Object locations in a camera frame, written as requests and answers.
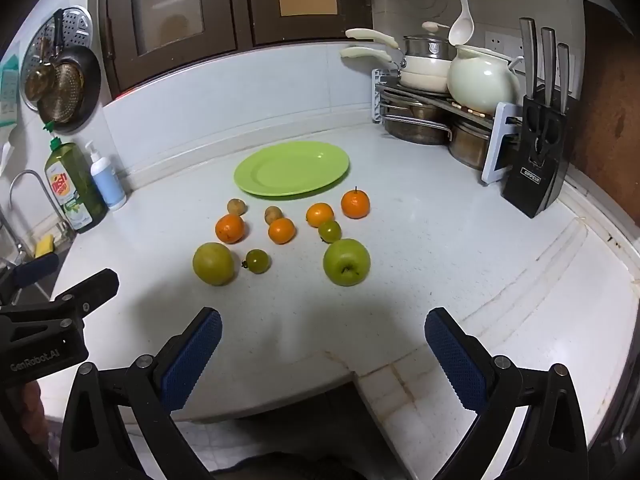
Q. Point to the silver steamer plate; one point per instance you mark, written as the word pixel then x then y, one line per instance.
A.
pixel 75 22

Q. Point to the green apple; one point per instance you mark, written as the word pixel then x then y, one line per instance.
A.
pixel 346 262

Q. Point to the small green tomato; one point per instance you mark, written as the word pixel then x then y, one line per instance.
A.
pixel 258 261
pixel 330 230

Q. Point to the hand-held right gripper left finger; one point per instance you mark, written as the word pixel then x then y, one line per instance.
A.
pixel 192 355

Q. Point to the brown kiwi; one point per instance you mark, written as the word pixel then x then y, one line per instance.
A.
pixel 236 206
pixel 272 214

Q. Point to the white wall outlet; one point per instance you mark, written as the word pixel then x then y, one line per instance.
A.
pixel 500 42

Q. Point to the black kitchen scissors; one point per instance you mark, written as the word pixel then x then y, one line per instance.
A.
pixel 546 135

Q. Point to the brown cutting board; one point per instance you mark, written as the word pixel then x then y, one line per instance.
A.
pixel 607 100

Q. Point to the yellow sponge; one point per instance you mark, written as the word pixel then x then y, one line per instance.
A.
pixel 44 245

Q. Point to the green dish soap bottle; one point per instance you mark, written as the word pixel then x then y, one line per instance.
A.
pixel 75 185

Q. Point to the metal faucet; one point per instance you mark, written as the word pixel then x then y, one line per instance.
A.
pixel 30 175

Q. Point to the orange with stem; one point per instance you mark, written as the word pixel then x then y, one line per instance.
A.
pixel 355 205

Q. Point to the small brass strainer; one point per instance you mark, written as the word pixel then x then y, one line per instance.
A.
pixel 39 80

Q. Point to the white and blue pump bottle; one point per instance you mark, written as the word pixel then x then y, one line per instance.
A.
pixel 108 185

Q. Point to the brass colander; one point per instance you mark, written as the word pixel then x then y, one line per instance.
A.
pixel 65 90

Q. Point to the wide steel pot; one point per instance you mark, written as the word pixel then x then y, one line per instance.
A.
pixel 415 127

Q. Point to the black frying pan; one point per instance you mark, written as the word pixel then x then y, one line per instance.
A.
pixel 89 72

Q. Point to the black knife block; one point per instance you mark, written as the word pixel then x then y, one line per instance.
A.
pixel 532 185

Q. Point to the white and metal pot rack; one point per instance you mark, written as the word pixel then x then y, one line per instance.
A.
pixel 500 140

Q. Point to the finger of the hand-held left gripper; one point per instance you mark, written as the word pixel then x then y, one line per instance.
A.
pixel 90 290
pixel 35 266

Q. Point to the teal and white packet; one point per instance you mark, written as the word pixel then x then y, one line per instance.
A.
pixel 9 90

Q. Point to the green plate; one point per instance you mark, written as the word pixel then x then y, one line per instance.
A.
pixel 290 170

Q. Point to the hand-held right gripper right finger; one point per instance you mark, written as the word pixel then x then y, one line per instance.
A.
pixel 457 355

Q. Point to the steel pot with lid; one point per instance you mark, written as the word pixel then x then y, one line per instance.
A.
pixel 430 47

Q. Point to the white ladle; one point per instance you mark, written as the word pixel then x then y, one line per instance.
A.
pixel 461 27

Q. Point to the yellow-green pear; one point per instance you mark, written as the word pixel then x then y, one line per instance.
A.
pixel 213 263

